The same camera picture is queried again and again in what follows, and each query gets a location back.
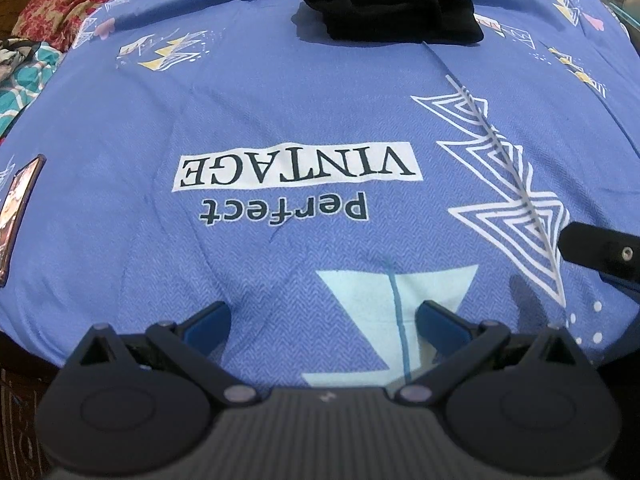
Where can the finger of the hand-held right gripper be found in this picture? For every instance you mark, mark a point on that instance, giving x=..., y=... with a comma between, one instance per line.
x=595, y=247

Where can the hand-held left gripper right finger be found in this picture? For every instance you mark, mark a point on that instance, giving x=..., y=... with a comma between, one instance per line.
x=441, y=322

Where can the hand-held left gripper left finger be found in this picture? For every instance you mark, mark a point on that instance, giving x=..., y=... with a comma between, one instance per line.
x=207, y=323

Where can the black pants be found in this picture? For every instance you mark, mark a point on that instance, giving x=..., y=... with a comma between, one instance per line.
x=390, y=2

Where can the smartphone with dark case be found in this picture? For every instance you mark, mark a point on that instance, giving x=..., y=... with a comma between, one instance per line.
x=17, y=210

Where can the blue printed blanket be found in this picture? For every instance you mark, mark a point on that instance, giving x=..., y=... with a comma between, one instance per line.
x=300, y=110

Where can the teal patterned cloth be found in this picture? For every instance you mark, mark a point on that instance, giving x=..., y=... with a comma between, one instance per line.
x=25, y=85

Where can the red patterned cloth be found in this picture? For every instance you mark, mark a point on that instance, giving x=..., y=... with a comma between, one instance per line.
x=70, y=0

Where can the brown wooden bed frame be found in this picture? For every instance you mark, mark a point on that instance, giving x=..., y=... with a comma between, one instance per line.
x=17, y=400

